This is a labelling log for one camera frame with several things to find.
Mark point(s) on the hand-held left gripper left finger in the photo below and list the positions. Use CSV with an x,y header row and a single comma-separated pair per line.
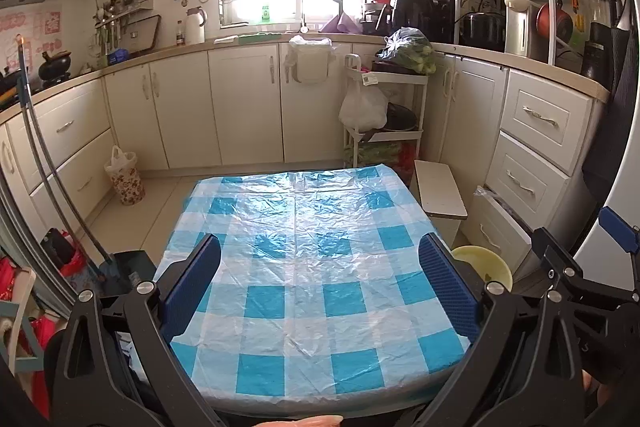
x,y
192,287

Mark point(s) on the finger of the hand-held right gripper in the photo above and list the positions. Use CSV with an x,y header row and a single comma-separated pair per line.
x,y
552,249
617,229

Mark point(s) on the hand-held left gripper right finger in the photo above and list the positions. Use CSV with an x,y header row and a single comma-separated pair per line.
x,y
447,287

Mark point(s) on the pale yellow plastic bin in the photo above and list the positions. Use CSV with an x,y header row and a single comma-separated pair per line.
x,y
482,264

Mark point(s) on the person's right hand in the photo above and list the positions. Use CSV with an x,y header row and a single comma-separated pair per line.
x,y
590,388

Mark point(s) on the person's left hand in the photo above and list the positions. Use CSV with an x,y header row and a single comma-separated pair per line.
x,y
300,421

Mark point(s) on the white cabinet drawer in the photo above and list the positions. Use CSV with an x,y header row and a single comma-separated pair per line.
x,y
530,179
495,237
547,119

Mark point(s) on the black dustpan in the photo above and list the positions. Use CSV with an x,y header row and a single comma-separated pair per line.
x,y
127,269

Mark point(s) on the clear plastic bag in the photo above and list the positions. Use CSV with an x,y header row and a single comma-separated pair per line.
x,y
492,202

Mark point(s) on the white step stool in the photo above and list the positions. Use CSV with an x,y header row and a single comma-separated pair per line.
x,y
440,192

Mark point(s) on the blue checked tablecloth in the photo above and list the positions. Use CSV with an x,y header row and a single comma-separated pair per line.
x,y
310,257

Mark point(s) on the floral patterned bin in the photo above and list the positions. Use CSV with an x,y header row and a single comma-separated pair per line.
x,y
125,179

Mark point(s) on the red plastic bag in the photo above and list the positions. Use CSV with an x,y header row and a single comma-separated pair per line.
x,y
67,257

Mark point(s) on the red vegetable bag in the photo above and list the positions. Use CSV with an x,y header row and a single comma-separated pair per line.
x,y
407,155

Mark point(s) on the leafy green vegetables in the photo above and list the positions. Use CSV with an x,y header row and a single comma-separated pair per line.
x,y
372,153

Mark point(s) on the black wok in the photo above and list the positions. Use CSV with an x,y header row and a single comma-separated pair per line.
x,y
400,117

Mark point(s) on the white rack trolley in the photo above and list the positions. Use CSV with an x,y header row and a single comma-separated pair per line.
x,y
420,107

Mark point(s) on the white kitchen base cabinets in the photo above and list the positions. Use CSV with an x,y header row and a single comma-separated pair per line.
x,y
245,107

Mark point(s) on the black blender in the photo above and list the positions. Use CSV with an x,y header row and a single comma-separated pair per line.
x,y
600,32

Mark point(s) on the white plastic bag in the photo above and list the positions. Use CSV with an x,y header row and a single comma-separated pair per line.
x,y
362,107

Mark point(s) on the red pan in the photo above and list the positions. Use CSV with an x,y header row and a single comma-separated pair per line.
x,y
555,23

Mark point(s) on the white water boiler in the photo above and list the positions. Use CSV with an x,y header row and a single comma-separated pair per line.
x,y
520,27

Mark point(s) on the black rice cooker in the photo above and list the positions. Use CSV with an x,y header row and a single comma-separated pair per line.
x,y
482,31

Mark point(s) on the bag of green vegetables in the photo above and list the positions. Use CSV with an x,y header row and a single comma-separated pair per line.
x,y
407,49

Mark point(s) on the dark sauce bottle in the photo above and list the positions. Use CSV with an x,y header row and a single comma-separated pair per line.
x,y
179,34

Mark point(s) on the white hanging bin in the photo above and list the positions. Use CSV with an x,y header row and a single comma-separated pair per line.
x,y
309,62

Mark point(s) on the black toaster oven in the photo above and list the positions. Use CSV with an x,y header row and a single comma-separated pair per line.
x,y
444,16

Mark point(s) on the black cooking pot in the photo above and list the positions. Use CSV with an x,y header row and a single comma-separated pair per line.
x,y
56,67

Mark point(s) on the white thermos jug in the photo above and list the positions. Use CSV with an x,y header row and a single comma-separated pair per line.
x,y
195,27

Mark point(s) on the purple cloth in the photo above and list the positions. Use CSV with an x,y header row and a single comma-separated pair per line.
x,y
340,25

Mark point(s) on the green dish soap bottle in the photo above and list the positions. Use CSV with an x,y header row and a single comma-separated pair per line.
x,y
266,13

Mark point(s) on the black air fryer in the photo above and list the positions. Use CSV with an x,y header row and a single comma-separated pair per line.
x,y
410,4

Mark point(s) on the metal sink faucet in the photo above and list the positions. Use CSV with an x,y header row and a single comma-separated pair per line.
x,y
301,7

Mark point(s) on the white chair frame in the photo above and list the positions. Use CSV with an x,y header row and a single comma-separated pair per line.
x,y
22,337

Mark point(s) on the wall utensil rail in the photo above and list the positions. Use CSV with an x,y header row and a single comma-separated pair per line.
x,y
120,7

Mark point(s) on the pink wall sticker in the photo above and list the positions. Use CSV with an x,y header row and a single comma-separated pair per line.
x,y
30,29

